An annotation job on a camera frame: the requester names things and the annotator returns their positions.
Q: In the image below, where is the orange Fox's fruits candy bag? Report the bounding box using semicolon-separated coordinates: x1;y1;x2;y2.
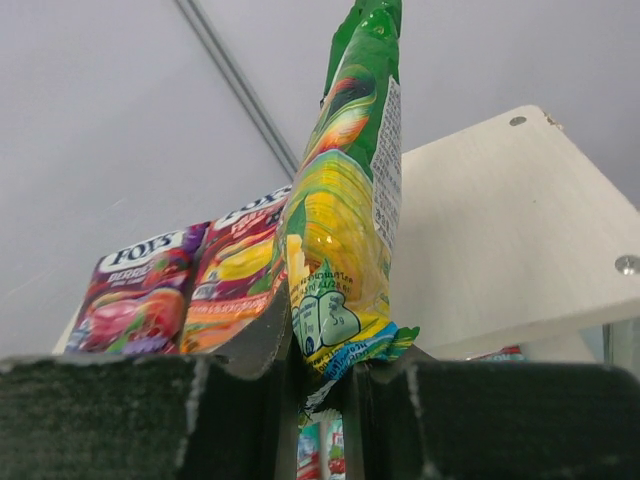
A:
180;185;291;354

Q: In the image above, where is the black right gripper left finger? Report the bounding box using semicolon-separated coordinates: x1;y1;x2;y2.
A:
1;286;298;479

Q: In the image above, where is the green Fox's spring tea bag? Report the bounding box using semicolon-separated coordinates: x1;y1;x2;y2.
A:
276;1;419;426

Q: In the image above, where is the light wooden two-tier shelf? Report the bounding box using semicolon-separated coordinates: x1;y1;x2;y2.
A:
52;104;640;364

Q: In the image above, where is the teal candy bag back side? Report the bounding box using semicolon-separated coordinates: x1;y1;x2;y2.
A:
296;418;346;480

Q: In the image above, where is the purple Fox's berries candy bag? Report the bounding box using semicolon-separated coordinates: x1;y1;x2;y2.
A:
64;222;209;354

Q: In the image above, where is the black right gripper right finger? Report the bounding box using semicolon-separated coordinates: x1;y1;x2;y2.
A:
342;348;639;479

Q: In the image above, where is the teal cherry mint candy bag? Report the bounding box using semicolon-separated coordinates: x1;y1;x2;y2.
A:
466;345;526;362

